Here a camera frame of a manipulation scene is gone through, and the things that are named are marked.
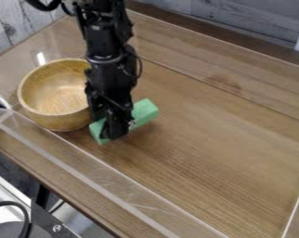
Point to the brown wooden bowl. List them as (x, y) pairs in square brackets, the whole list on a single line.
[(51, 95)]

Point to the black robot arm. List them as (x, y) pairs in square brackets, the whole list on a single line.
[(104, 25)]

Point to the grey metal base plate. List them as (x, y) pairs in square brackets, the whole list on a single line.
[(38, 225)]

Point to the green rectangular block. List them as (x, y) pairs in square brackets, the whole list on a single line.
[(144, 112)]

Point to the clear acrylic front wall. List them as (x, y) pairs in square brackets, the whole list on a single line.
[(106, 195)]

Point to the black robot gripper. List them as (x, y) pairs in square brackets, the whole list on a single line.
[(111, 79)]

